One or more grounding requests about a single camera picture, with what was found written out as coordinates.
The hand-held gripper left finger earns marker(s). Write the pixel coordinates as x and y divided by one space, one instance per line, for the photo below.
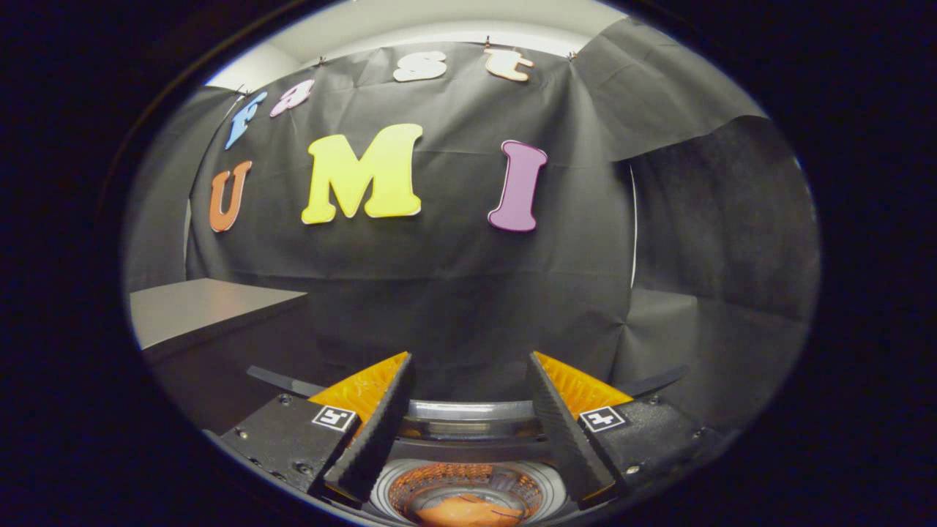
377 439

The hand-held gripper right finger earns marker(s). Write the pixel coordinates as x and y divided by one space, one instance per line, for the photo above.
564 432

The grey washing machine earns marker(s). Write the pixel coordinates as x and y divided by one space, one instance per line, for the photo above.
468 450

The orange polo shirt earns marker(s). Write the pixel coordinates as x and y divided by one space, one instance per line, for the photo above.
468 511

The black backdrop cloth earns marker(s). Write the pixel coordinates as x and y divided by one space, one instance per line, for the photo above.
468 293

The grey cabinet with dark sides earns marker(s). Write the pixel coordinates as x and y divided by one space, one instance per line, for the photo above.
198 307

